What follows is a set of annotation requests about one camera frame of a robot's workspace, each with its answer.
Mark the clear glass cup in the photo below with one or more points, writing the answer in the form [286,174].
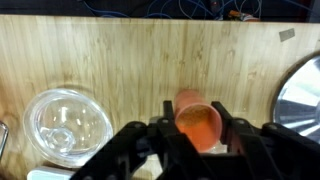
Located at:
[66,126]

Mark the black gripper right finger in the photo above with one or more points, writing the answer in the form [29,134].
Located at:
[266,150]

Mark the grey tape piece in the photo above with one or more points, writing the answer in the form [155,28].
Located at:
[286,34]

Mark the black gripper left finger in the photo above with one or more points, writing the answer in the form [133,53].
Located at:
[150,150]

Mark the small orange plastic cup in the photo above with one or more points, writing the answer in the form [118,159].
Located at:
[196,125]

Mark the white digital kitchen scale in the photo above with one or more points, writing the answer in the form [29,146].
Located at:
[50,174]

